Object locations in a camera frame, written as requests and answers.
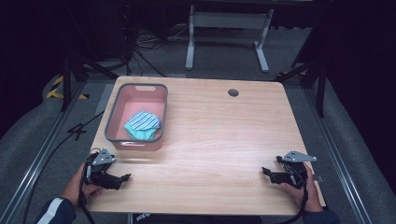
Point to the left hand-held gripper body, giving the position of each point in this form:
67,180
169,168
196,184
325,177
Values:
100,159

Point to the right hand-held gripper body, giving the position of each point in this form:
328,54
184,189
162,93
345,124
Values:
294,169

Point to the person's right hand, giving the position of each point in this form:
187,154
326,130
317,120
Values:
306,196

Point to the person's left hand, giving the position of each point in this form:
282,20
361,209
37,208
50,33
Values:
74,186

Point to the teal cloth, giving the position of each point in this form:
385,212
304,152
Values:
141,133

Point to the blue white striped cloth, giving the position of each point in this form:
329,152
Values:
145,120

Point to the pink basket with grey rim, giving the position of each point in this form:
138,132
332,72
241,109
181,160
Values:
137,102

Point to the black tripod stand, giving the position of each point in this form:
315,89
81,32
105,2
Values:
66,84
320,87

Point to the aluminium floor rail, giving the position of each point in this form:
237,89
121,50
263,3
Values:
37,161
336,155

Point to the grey metal table frame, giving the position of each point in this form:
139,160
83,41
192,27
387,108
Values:
229,19

